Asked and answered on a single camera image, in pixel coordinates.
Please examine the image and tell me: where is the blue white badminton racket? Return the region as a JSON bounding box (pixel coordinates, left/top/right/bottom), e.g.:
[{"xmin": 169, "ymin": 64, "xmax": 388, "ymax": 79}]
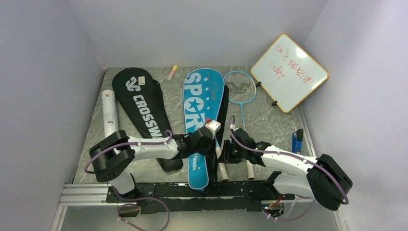
[{"xmin": 223, "ymin": 70, "xmax": 257, "ymax": 180}]

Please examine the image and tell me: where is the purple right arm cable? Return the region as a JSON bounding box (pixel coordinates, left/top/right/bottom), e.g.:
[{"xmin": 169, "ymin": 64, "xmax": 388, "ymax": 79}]
[{"xmin": 228, "ymin": 115, "xmax": 350, "ymax": 222}]

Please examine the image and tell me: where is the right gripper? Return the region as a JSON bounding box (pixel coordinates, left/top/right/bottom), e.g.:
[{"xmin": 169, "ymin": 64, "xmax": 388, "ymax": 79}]
[{"xmin": 218, "ymin": 140, "xmax": 246, "ymax": 164}]

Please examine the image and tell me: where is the white dry erase board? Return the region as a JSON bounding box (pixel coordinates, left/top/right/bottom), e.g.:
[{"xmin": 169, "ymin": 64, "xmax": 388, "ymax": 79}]
[{"xmin": 251, "ymin": 34, "xmax": 329, "ymax": 113}]

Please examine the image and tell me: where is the black racket cover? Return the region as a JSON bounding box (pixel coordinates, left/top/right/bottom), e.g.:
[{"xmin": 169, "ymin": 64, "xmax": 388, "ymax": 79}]
[{"xmin": 112, "ymin": 67, "xmax": 184, "ymax": 173}]

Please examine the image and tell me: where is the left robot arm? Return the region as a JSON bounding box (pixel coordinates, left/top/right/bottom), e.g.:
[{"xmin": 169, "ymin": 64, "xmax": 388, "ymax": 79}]
[{"xmin": 84, "ymin": 120, "xmax": 221, "ymax": 202}]

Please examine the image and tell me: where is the blue black stapler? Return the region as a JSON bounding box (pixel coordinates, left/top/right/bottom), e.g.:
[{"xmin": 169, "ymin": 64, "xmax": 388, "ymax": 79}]
[{"xmin": 292, "ymin": 129, "xmax": 304, "ymax": 154}]

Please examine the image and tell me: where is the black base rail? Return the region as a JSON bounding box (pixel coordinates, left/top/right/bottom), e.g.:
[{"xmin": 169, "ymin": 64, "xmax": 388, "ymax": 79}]
[{"xmin": 106, "ymin": 180, "xmax": 294, "ymax": 214}]

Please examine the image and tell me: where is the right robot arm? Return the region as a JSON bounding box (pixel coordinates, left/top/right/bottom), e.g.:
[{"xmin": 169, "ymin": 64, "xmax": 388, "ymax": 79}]
[{"xmin": 229, "ymin": 126, "xmax": 353, "ymax": 211}]

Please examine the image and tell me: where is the white shuttlecock tube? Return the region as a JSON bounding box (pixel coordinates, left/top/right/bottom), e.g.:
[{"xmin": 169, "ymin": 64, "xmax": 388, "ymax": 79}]
[{"xmin": 101, "ymin": 90, "xmax": 119, "ymax": 137}]

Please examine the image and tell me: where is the blue racket cover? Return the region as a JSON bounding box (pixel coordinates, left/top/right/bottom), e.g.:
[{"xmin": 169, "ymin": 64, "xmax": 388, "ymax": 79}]
[{"xmin": 183, "ymin": 68, "xmax": 225, "ymax": 192}]

